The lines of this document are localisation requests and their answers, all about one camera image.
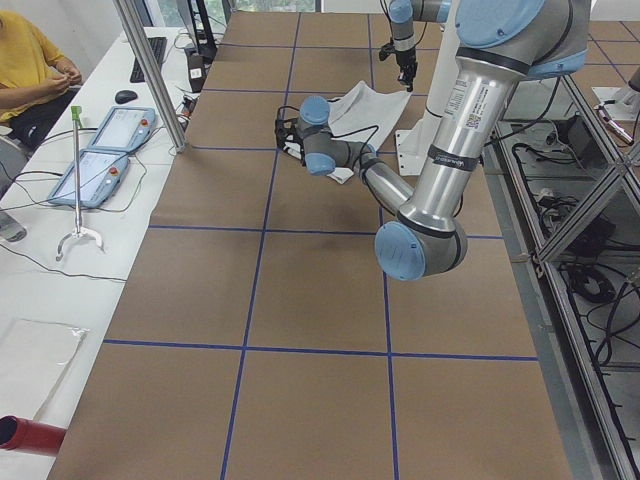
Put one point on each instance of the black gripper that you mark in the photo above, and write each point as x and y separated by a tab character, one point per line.
405	58

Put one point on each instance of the black computer mouse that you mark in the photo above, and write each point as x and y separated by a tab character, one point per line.
125	96

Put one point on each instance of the clear plastic bag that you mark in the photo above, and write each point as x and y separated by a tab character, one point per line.
35	357

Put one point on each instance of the black box with label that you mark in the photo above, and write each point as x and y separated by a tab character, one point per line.
196	70

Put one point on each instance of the red cylinder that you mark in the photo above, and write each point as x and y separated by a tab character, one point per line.
27	436

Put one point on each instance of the far blue teach pendant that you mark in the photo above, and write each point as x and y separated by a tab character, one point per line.
124	129

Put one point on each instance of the grey cartoon print t-shirt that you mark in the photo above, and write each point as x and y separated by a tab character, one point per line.
365	115

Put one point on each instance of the grabber reaching stick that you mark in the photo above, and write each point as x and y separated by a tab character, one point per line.
79	231

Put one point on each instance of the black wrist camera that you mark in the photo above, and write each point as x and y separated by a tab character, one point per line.
386	51
287	138

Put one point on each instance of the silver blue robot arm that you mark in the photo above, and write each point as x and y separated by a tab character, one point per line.
501	44
401	16

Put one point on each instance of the blue teach pendant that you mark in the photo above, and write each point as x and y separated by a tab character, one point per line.
100	175
124	129

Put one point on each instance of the aluminium frame post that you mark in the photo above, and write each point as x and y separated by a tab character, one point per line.
136	36

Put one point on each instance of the person in yellow shirt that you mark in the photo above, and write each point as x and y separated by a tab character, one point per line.
37	80

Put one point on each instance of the near blue teach pendant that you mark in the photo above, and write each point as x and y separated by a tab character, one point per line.
100	175

